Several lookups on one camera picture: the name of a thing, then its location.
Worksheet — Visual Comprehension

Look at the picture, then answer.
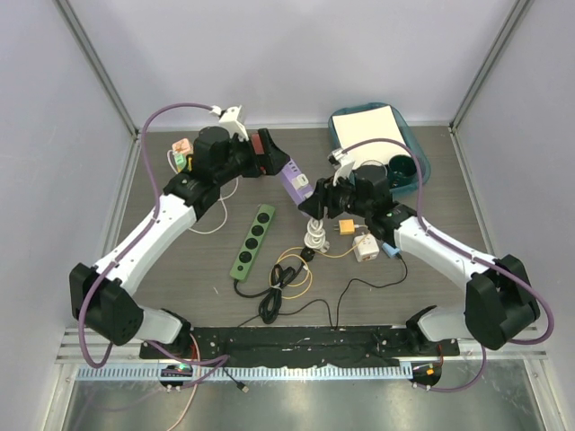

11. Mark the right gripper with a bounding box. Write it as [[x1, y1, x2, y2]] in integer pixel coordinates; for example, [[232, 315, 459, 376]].
[[300, 170, 372, 220]]

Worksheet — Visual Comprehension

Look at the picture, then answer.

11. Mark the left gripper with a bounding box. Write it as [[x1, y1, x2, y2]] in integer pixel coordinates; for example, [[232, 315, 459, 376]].
[[215, 128, 288, 186]]

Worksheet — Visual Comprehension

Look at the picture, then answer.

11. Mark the purple power strip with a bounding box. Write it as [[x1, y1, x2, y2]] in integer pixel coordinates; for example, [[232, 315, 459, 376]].
[[279, 159, 314, 206]]

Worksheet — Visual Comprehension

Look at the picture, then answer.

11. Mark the small white usb charger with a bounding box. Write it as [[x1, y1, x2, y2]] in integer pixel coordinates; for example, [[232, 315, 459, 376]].
[[292, 174, 309, 189]]

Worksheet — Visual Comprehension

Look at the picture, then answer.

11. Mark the yellow charger plug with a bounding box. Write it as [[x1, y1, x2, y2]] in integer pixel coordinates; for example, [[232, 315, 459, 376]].
[[334, 219, 360, 235]]

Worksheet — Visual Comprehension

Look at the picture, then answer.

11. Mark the green power strip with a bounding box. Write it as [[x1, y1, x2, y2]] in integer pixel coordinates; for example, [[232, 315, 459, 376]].
[[229, 204, 276, 282]]

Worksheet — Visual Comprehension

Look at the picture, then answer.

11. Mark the white cube adapter plug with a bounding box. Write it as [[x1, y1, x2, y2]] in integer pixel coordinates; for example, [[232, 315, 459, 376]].
[[352, 233, 380, 262]]

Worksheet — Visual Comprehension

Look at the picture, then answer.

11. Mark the blue charger plug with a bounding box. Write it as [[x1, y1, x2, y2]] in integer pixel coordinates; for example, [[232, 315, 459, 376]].
[[381, 242, 402, 259]]

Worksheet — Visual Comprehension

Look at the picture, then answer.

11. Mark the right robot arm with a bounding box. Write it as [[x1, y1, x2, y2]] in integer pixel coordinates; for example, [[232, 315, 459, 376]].
[[298, 165, 541, 355]]

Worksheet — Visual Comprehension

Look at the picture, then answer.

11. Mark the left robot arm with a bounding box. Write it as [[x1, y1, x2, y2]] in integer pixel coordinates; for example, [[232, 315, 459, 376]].
[[69, 127, 290, 358]]

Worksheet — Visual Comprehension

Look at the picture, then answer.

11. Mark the black round plug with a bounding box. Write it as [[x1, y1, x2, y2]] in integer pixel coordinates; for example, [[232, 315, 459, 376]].
[[299, 247, 316, 262]]

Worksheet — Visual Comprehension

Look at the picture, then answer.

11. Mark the pink mug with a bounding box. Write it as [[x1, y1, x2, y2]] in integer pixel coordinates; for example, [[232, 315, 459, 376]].
[[251, 133, 266, 155]]

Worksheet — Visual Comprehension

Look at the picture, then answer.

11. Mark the dark green cup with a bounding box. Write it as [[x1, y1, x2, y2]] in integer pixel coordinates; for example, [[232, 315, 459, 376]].
[[388, 154, 417, 188]]

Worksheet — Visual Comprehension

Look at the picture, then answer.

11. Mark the white paper sheet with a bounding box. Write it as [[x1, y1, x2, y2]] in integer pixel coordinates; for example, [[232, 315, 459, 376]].
[[332, 105, 410, 168]]

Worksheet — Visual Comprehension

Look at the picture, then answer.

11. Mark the teal plastic tray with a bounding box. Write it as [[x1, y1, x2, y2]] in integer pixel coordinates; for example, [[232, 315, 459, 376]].
[[328, 102, 431, 197]]

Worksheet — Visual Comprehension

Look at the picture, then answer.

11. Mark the black mounting plate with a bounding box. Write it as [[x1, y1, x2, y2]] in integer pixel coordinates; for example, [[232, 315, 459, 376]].
[[138, 325, 463, 361]]

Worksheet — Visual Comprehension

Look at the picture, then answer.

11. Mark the white coiled cord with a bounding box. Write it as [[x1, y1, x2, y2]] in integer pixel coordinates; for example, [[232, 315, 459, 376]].
[[303, 217, 332, 253]]

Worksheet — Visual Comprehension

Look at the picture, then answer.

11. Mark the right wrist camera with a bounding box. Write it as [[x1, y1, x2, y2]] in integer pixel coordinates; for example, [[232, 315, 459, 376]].
[[328, 148, 355, 186]]

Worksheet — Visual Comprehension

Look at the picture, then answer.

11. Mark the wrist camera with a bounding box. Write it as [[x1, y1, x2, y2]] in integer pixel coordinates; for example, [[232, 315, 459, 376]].
[[218, 105, 249, 142], [328, 148, 355, 186]]

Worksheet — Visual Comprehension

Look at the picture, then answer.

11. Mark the white thin cable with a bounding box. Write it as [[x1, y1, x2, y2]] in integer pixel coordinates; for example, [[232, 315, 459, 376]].
[[166, 149, 239, 234]]

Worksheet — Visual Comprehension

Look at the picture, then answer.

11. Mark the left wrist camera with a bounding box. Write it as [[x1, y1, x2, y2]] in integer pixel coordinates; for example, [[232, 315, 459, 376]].
[[218, 105, 249, 142]]

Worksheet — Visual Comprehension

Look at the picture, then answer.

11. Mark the black bundled cable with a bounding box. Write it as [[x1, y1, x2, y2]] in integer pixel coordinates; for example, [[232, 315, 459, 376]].
[[232, 264, 306, 325]]

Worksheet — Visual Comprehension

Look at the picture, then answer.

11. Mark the slotted cable duct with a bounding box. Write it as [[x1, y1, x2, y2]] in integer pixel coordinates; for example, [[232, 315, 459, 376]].
[[75, 362, 412, 382]]

